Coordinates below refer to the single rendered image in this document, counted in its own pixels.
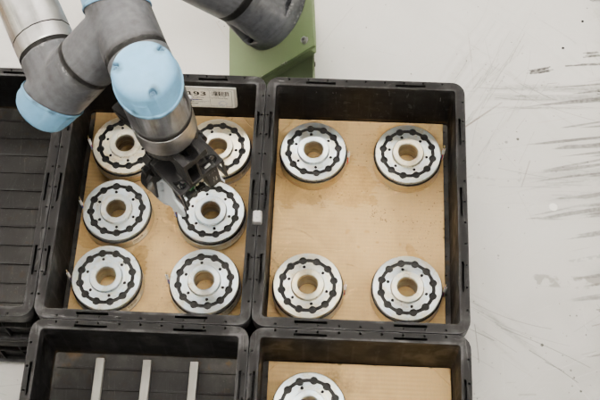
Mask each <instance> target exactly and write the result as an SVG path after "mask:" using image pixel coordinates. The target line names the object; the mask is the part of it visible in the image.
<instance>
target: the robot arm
mask: <svg viewBox="0 0 600 400"><path fill-rule="evenodd" d="M182 1H184V2H186V3H188V4H191V5H193V6H194V7H196V8H198V9H200V10H202V11H204V12H206V13H209V14H211V15H212V16H214V17H216V18H218V19H220V20H222V21H225V22H226V23H227V25H228V26H229V27H230V28H231V29H232V30H233V31H234V32H235V33H236V34H237V35H238V37H239V38H240V39H241V40H242V41H243V42H245V43H246V44H247V45H249V46H251V47H253V48H255V49H258V50H268V49H271V48H273V47H274V46H276V45H278V44H279V43H280V42H282V41H283V40H284V39H285V38H286V37H287V36H288V35H289V33H290V32H291V31H292V29H293V28H294V27H295V25H296V23H297V22H298V20H299V18H300V15H301V13H302V10H303V8H304V2H305V0H182ZM80 2H81V4H82V12H83V13H84V14H85V18H84V19H83V20H82V21H81V22H80V23H79V25H78V26H77V27H76V28H75V29H74V30H72V29H71V26H70V24H69V22H68V20H67V18H66V16H65V14H64V11H63V9H62V7H61V5H60V2H59V0H0V18H1V20H2V22H3V24H4V27H5V30H6V32H7V34H8V37H9V39H10V41H11V43H12V47H13V49H14V51H15V53H16V55H17V57H18V60H19V62H20V64H21V67H22V70H23V72H24V74H25V77H26V80H25V81H23V82H22V83H21V88H20V89H19V90H18V92H17V96H16V105H17V108H18V110H19V112H20V114H21V116H22V117H23V118H24V119H25V120H26V121H27V122H28V123H29V124H30V125H32V126H33V127H35V128H36V129H40V130H42V131H45V132H50V133H51V132H52V133H53V132H58V131H60V130H62V129H65V128H66V127H67V126H69V125H70V124H71V123H72V122H73V121H75V120H76V119H77V118H78V117H79V116H81V114H82V113H83V112H84V110H85V109H86V108H87V107H88V106H89V105H90V104H91V103H92V102H93V101H94V100H95V99H96V98H97V97H98V96H99V95H100V94H101V93H102V92H103V91H104V89H105V88H107V87H108V86H109V85H110V84H111V83H112V89H113V93H114V94H115V96H116V98H117V100H118V102H117V103H116V104H115V105H114V106H113V107H112V110H113V111H114V112H115V114H116V115H117V116H118V118H119V119H120V120H121V122H123V123H124V124H125V125H127V126H128V127H129V128H131V129H132V130H133V131H134V134H135V136H136V138H137V141H138V142H139V144H140V145H141V146H142V147H143V148H144V149H145V150H146V151H145V155H144V158H143V160H142V162H143V163H144V164H145V165H144V166H142V167H141V171H142V173H141V183H142V184H143V185H144V187H145V188H146V189H147V190H149V191H150V192H151V193H153V194H154V196H155V197H156V198H157V199H159V200H160V201H161V202H162V203H163V204H166V205H169V206H170V207H171V208H172V209H173V210H175V211H176V212H177V213H178V214H179V215H181V216H182V217H185V216H186V213H185V210H184V209H183V207H184V208H185V209H186V210H187V211H188V210H189V208H188V205H187V202H186V200H185V198H184V197H186V198H187V199H188V200H190V199H191V197H193V196H194V195H195V194H196V191H197V193H198V194H199V193H200V192H201V191H202V190H204V189H206V184H207V185H208V186H209V187H210V188H213V187H214V186H215V185H217V184H218V183H219V182H220V181H222V182H223V183H225V180H224V179H223V178H222V177H221V176H220V173H219V170H220V171H221V172H222V173H223V174H224V175H225V176H226V177H228V176H229V175H228V173H227V170H226V167H225V164H224V161H223V159H222V158H221V157H220V156H219V155H218V154H217V153H216V152H215V151H214V150H213V149H212V148H211V147H210V146H209V145H208V144H207V143H206V141H207V137H206V136H205V135H204V134H203V133H202V132H201V131H200V130H199V129H198V127H197V122H196V117H195V114H194V111H193V108H192V104H191V101H192V100H193V98H192V96H191V95H189V94H188V92H187V90H186V87H185V84H184V78H183V74H182V70H181V68H180V66H179V64H178V62H177V60H176V59H175V58H174V57H173V55H172V53H171V50H170V48H169V46H168V45H167V42H166V40H165V38H164V35H163V32H162V30H161V28H160V25H159V23H158V21H157V19H156V17H155V15H154V11H153V9H152V3H151V1H150V0H80ZM220 164H221V166H222V167H221V166H220ZM218 169H219V170H218ZM204 182H205V183H206V184H205V183H204ZM179 197H180V198H181V199H180V198H179ZM181 204H182V205H183V207H182V206H181Z"/></svg>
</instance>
